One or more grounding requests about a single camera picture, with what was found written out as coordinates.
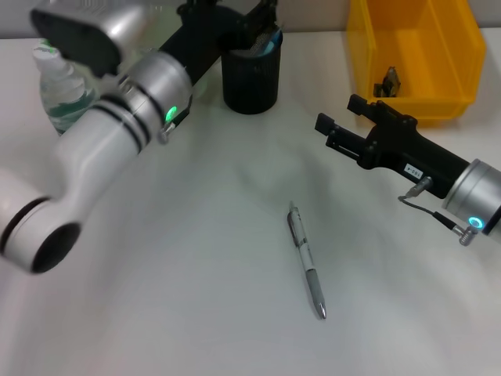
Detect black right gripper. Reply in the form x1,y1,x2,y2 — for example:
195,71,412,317
314,93,478,200

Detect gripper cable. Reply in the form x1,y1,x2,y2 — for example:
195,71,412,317
398,175,486,247
158,97,193,145

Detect black mesh pen holder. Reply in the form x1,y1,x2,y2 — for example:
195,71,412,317
220,33,283,116

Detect clear green-label water bottle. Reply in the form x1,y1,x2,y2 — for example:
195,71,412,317
33,37,99,136

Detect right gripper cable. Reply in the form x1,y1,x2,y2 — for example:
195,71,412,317
398,175,486,247

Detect yellow plastic bin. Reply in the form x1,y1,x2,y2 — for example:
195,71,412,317
346,0,488,128

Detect blue capped scissors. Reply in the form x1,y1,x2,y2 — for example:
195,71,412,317
261,31,283,56

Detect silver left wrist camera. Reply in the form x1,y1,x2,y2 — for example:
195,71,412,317
30,0,146,78

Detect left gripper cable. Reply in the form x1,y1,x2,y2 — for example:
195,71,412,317
158,97,193,145

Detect grey ballpoint pen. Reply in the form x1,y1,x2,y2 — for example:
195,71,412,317
287,201,329,320

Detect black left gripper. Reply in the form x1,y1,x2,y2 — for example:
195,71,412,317
159,0,281,86

